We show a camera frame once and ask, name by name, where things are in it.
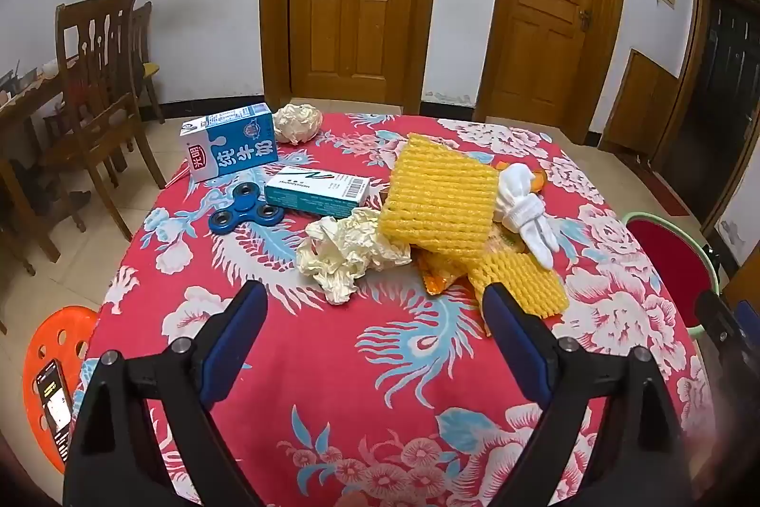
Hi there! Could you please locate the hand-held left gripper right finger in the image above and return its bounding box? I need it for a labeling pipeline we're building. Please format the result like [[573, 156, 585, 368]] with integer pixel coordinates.
[[482, 282, 695, 507]]

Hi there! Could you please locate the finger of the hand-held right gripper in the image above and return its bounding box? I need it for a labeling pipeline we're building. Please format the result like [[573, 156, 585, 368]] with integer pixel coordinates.
[[694, 292, 760, 365]]

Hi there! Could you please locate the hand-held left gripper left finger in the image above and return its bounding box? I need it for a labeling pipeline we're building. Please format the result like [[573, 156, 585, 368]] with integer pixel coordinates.
[[62, 280, 269, 507]]

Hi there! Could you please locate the orange snack packet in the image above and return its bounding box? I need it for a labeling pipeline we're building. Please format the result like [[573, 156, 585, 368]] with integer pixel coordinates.
[[412, 222, 535, 297]]

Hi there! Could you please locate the large cream paper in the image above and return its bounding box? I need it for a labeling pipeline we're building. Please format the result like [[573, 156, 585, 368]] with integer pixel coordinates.
[[295, 207, 412, 305]]

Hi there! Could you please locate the small yellow foam net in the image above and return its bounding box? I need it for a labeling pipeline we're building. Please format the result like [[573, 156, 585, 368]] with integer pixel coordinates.
[[466, 249, 568, 321]]

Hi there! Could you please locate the red floral tablecloth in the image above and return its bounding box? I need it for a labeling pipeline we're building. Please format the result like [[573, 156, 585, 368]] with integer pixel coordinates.
[[83, 112, 713, 507]]

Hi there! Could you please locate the white knotted sock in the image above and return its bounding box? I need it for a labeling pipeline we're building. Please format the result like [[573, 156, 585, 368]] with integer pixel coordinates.
[[495, 163, 560, 269]]

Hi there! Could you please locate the blue fidget spinner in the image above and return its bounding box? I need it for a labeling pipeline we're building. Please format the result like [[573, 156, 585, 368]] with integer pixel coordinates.
[[208, 184, 285, 235]]

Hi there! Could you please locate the red doormat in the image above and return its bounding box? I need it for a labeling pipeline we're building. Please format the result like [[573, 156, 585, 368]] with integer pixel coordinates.
[[617, 151, 693, 218]]

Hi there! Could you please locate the large yellow foam net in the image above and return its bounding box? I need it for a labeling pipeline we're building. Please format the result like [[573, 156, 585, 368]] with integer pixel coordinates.
[[380, 133, 500, 261]]

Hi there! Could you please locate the teal white cardboard box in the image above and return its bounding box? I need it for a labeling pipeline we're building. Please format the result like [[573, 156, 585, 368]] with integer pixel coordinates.
[[264, 165, 372, 217]]

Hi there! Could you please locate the orange plastic stool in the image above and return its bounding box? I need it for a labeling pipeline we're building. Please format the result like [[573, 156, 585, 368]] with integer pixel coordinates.
[[22, 305, 99, 475]]

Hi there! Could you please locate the black smartphone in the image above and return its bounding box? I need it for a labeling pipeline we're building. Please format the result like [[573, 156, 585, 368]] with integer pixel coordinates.
[[34, 358, 75, 451]]

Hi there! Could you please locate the blue white milk carton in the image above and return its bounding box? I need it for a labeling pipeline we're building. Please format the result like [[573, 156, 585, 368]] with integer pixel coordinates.
[[179, 103, 280, 182]]

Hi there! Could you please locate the dark metal door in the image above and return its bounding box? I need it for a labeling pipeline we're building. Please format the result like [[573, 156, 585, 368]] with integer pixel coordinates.
[[650, 0, 760, 247]]

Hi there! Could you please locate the small crumpled cream paper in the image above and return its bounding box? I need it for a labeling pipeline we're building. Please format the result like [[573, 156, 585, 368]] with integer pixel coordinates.
[[273, 103, 324, 145]]

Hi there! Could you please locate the wooden chair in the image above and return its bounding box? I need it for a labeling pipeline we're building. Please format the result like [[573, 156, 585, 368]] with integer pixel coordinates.
[[127, 1, 167, 124], [36, 0, 167, 240]]

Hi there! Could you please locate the wooden dining table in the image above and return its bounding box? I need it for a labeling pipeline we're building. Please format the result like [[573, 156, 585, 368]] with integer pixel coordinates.
[[0, 58, 84, 276]]

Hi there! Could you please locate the wooden panel door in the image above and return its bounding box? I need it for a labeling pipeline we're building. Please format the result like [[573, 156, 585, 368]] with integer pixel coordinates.
[[475, 0, 630, 143], [259, 0, 443, 117]]

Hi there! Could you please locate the red chair with green frame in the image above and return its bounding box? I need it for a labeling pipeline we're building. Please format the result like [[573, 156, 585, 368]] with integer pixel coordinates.
[[620, 211, 722, 333]]

